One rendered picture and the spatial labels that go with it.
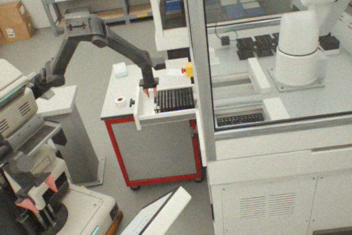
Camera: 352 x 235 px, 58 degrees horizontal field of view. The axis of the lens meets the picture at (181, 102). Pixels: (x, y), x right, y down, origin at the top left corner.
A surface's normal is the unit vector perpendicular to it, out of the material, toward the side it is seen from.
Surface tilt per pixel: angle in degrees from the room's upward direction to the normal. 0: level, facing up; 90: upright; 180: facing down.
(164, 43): 90
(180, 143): 90
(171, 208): 40
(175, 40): 90
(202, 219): 0
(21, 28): 89
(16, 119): 98
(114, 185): 0
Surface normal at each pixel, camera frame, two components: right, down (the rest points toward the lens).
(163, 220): 0.43, -0.46
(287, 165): 0.04, 0.58
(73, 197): -0.13, -0.80
